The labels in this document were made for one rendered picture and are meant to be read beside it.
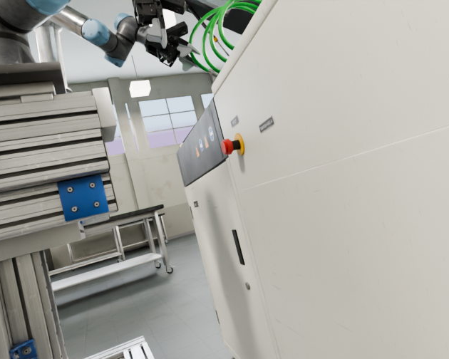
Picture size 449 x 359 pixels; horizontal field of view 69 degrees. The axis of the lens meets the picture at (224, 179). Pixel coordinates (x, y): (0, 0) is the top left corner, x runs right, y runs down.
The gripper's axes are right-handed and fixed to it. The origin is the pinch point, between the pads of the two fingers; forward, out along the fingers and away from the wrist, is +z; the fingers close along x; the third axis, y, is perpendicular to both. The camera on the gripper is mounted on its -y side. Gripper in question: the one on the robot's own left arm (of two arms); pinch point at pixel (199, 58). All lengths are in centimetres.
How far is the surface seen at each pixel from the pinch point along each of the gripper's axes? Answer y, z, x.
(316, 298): 57, 63, 44
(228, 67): 25, 26, 43
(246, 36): 25, 30, 54
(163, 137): -193, -298, -775
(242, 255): 54, 50, 11
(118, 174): -31, -330, -752
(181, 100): -321, -321, -776
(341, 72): 36, 47, 70
